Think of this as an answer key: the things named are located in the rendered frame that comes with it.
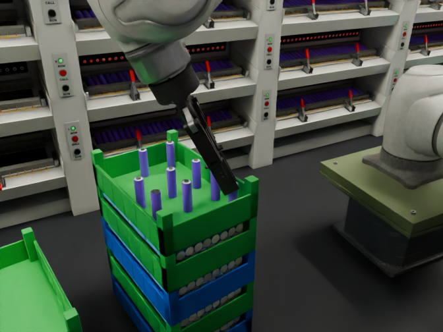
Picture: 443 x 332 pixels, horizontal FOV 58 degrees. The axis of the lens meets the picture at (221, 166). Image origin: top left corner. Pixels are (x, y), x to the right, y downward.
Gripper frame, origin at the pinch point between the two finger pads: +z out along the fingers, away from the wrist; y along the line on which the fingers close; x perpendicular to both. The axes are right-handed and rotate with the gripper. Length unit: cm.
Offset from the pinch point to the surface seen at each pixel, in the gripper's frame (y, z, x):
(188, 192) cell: 0.8, 1.1, 7.4
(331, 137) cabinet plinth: 97, 60, -40
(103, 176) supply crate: 9.7, -5.6, 22.7
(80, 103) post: 54, -12, 34
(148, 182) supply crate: 13.3, 1.6, 16.7
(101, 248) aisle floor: 34, 24, 46
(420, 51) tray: 116, 49, -97
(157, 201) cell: -2.4, -1.8, 12.2
